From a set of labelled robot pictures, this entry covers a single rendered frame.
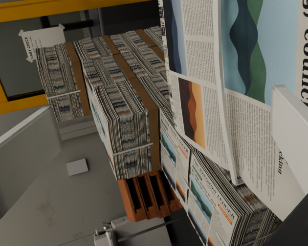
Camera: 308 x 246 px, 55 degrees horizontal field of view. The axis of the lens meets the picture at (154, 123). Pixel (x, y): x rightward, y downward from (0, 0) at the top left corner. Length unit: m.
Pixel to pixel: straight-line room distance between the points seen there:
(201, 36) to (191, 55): 0.04
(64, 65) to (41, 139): 1.55
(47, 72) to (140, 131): 0.68
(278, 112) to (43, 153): 0.13
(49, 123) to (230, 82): 0.20
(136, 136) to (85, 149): 6.20
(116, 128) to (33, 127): 1.08
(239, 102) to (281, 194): 0.10
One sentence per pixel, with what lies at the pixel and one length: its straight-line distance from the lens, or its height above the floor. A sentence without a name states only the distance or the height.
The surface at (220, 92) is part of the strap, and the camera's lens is 0.31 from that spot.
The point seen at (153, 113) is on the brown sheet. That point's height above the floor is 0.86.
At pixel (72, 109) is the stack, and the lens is 1.86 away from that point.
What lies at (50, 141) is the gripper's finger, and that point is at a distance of 0.19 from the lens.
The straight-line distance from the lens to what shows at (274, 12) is 0.26.
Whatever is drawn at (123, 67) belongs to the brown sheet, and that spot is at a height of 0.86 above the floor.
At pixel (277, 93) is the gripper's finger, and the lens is 0.16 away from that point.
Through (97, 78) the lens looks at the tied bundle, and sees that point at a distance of 1.51.
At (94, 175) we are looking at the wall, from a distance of 7.42.
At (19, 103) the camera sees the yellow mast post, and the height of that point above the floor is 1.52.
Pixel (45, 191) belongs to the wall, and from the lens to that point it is 7.47.
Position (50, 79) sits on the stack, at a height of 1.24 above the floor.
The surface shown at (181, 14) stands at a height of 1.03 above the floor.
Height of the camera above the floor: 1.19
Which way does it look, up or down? 15 degrees down
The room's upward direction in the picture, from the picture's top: 105 degrees counter-clockwise
